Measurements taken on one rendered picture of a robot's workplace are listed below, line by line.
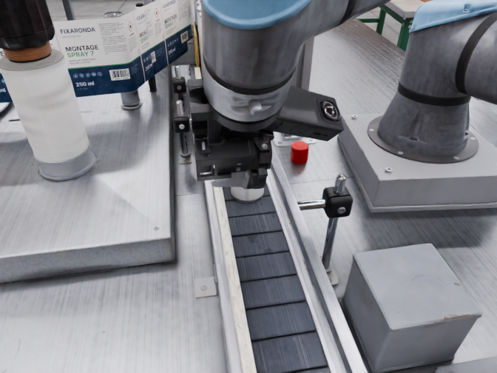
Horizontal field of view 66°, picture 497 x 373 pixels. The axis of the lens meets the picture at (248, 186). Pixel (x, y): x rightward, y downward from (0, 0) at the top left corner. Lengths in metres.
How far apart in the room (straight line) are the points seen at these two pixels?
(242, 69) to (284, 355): 0.28
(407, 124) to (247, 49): 0.48
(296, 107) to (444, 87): 0.33
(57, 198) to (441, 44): 0.61
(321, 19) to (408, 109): 0.44
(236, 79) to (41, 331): 0.40
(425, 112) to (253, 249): 0.37
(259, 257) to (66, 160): 0.34
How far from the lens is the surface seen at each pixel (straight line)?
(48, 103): 0.62
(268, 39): 0.25
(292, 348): 0.43
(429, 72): 0.67
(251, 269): 0.48
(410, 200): 0.67
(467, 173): 0.69
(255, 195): 0.57
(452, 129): 0.71
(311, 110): 0.41
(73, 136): 0.65
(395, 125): 0.71
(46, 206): 0.64
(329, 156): 0.78
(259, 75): 0.28
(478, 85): 0.64
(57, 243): 0.57
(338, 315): 0.36
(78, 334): 0.53
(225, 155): 0.39
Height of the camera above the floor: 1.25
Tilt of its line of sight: 38 degrees down
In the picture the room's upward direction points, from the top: straight up
